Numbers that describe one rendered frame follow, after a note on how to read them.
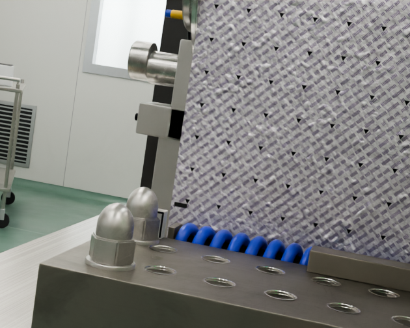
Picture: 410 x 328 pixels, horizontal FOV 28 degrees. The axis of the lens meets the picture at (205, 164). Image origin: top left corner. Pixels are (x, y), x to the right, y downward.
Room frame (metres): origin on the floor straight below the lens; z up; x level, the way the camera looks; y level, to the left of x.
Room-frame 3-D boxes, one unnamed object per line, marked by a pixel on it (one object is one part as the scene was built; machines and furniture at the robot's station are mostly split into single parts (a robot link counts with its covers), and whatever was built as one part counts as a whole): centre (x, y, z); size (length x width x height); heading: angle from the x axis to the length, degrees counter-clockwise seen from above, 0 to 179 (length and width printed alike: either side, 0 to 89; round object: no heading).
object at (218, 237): (0.69, -0.09, 1.03); 0.21 x 0.04 x 0.03; 78
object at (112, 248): (0.58, 0.06, 1.05); 0.04 x 0.04 x 0.04
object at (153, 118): (0.84, 0.04, 1.05); 0.06 x 0.05 x 0.31; 78
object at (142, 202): (0.67, 0.05, 1.05); 0.04 x 0.04 x 0.04
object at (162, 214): (0.69, 0.04, 1.04); 0.02 x 0.01 x 0.02; 78
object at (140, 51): (0.85, 0.08, 1.18); 0.04 x 0.02 x 0.04; 168
